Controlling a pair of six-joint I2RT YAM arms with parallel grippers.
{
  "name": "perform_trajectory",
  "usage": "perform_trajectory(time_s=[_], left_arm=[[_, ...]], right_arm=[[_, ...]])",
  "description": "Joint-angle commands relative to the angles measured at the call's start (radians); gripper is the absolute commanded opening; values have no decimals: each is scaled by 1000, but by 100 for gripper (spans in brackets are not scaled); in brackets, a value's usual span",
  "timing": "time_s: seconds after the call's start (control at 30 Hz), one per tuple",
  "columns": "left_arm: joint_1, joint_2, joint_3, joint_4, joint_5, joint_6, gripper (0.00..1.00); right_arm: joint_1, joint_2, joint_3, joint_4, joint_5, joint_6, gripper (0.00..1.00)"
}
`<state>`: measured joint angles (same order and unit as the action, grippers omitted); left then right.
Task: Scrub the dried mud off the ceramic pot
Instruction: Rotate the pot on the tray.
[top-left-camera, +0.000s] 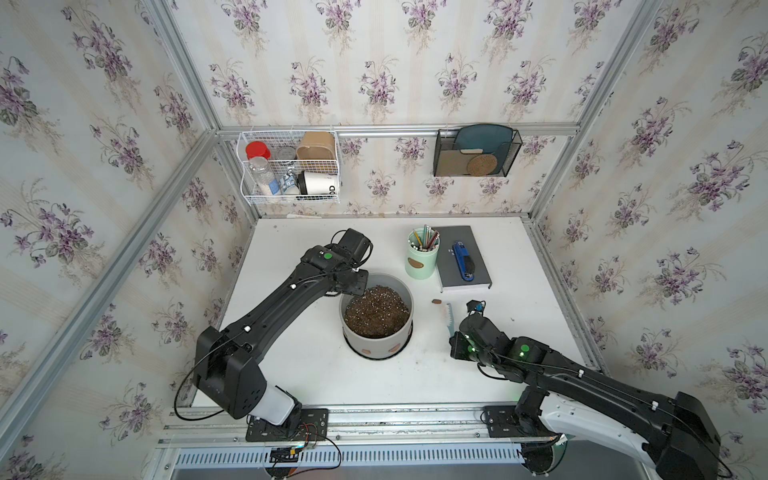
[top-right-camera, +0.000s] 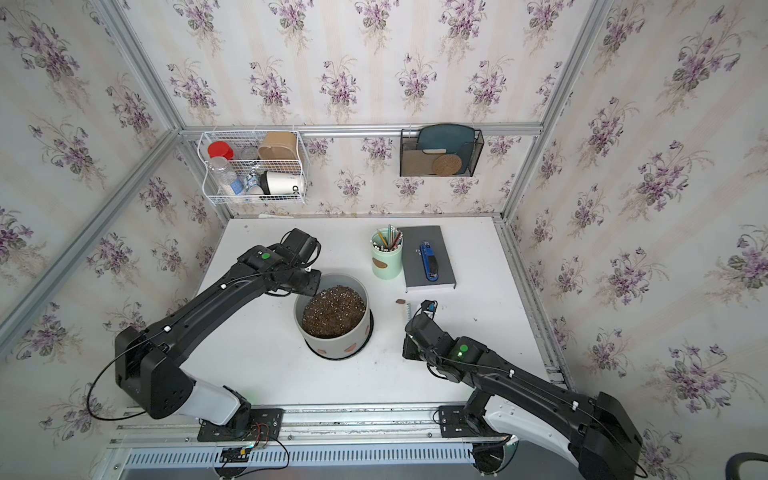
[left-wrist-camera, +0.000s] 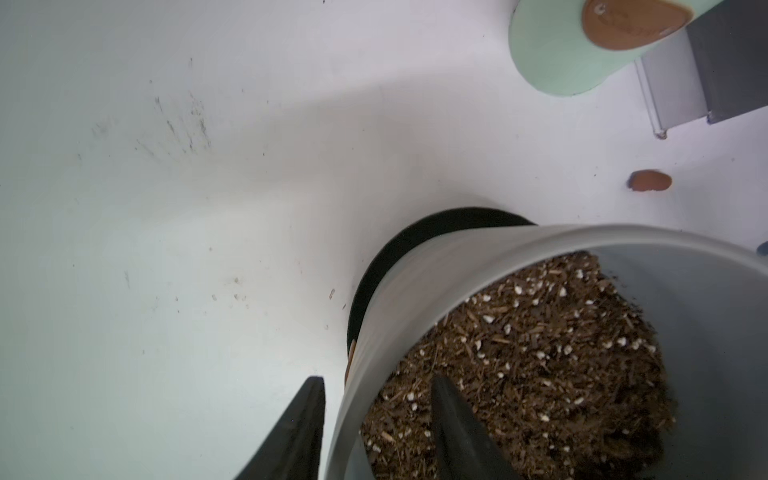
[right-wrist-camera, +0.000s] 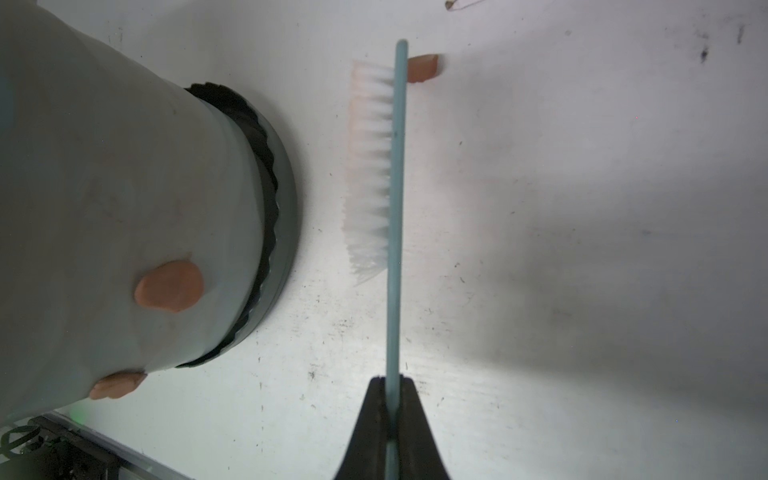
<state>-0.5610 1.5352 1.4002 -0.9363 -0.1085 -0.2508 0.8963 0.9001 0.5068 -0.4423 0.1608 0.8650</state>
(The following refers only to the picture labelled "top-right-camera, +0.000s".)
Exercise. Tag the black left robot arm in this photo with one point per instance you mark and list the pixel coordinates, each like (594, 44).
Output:
(148, 361)

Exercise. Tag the brown cardboard cup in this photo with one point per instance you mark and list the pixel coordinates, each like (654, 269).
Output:
(279, 145)

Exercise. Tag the clear plastic bottle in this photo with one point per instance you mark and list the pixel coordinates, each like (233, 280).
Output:
(226, 176)

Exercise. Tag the black pot saucer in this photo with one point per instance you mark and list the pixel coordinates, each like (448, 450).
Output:
(345, 346)

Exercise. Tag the white ceramic pot with soil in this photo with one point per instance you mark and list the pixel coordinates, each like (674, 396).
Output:
(338, 306)

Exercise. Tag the small circuit board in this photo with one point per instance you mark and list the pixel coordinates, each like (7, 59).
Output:
(236, 455)

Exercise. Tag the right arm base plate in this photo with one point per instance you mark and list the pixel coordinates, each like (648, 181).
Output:
(456, 421)

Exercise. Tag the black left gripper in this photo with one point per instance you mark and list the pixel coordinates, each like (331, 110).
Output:
(313, 290)

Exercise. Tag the green pencil cup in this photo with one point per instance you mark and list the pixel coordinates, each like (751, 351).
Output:
(386, 250)

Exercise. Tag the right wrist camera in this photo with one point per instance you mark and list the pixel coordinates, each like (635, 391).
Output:
(429, 307)

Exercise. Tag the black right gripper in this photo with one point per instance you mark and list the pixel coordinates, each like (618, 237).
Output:
(407, 348)

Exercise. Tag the grey notebook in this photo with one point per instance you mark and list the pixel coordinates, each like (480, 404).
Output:
(413, 270)

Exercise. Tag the red lidded jar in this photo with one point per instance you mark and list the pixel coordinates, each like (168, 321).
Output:
(220, 149)

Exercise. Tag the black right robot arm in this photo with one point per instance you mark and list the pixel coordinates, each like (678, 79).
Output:
(507, 403)

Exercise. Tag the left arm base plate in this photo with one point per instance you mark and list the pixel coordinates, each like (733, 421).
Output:
(256, 424)

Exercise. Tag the teal plate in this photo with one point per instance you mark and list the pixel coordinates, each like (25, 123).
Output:
(452, 138)

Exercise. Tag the round cork coaster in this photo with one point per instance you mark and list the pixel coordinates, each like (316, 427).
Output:
(446, 165)

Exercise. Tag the white wire basket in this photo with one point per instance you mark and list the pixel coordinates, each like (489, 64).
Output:
(249, 166)

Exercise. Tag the black mesh wall organizer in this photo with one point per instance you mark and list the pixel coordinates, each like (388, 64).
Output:
(417, 163)

